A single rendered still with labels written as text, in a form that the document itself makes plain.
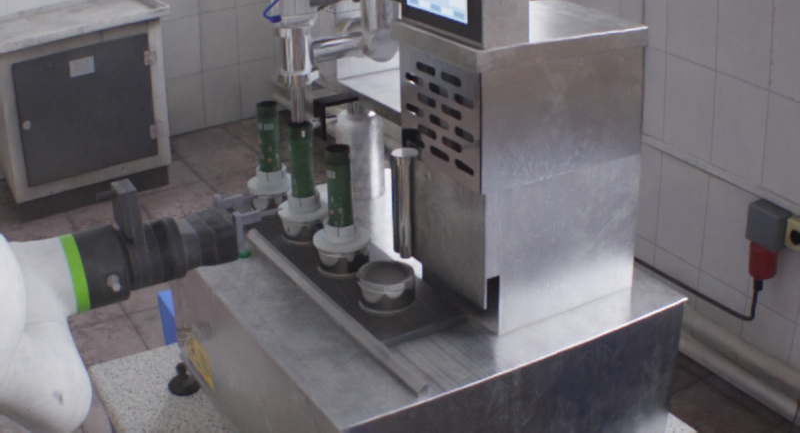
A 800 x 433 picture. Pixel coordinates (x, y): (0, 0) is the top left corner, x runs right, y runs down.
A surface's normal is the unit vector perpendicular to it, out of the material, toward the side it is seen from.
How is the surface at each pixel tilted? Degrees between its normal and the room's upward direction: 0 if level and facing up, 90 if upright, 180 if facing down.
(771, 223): 90
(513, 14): 90
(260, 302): 0
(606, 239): 90
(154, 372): 0
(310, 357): 0
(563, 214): 90
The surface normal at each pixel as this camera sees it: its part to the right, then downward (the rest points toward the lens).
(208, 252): 0.20, 0.40
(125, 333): -0.02, -0.91
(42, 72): 0.52, 0.34
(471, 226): -0.85, 0.23
